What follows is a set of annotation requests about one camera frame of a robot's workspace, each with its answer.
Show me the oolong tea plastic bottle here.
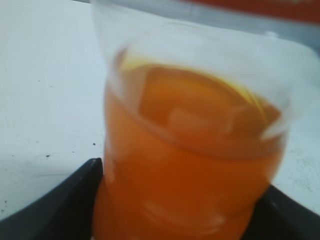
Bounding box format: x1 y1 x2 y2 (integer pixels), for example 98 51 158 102
91 0 320 240

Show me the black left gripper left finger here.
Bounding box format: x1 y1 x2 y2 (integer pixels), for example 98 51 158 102
0 158 103 240

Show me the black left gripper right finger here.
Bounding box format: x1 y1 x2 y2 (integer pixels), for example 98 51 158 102
243 185 320 240

